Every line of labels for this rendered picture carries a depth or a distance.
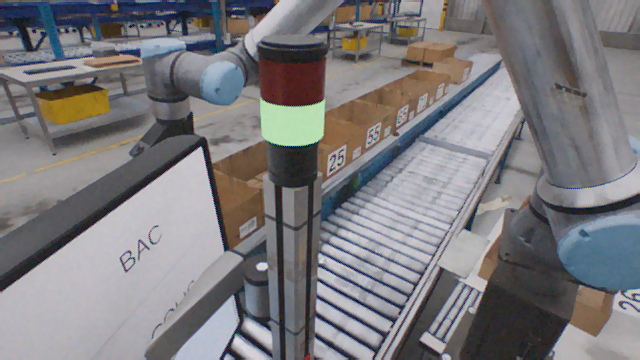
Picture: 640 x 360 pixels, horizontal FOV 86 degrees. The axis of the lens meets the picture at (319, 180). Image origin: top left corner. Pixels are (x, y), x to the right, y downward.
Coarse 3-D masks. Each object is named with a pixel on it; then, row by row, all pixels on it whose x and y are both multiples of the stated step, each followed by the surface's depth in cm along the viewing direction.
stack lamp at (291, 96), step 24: (264, 72) 24; (288, 72) 23; (312, 72) 24; (264, 96) 25; (288, 96) 24; (312, 96) 25; (264, 120) 26; (288, 120) 25; (312, 120) 26; (288, 144) 26
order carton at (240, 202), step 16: (224, 176) 131; (224, 192) 136; (240, 192) 130; (256, 192) 121; (224, 208) 139; (240, 208) 116; (256, 208) 124; (240, 224) 119; (256, 224) 127; (240, 240) 122
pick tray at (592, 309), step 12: (492, 252) 138; (492, 264) 124; (480, 276) 130; (588, 288) 126; (576, 300) 109; (588, 300) 121; (600, 300) 121; (612, 300) 111; (576, 312) 110; (588, 312) 108; (600, 312) 105; (576, 324) 112; (588, 324) 109; (600, 324) 107
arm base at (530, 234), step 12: (528, 204) 78; (516, 216) 83; (528, 216) 77; (540, 216) 73; (516, 228) 79; (528, 228) 76; (540, 228) 74; (516, 240) 78; (528, 240) 77; (540, 240) 73; (552, 240) 72; (528, 252) 76; (540, 252) 73; (552, 252) 72; (552, 264) 73
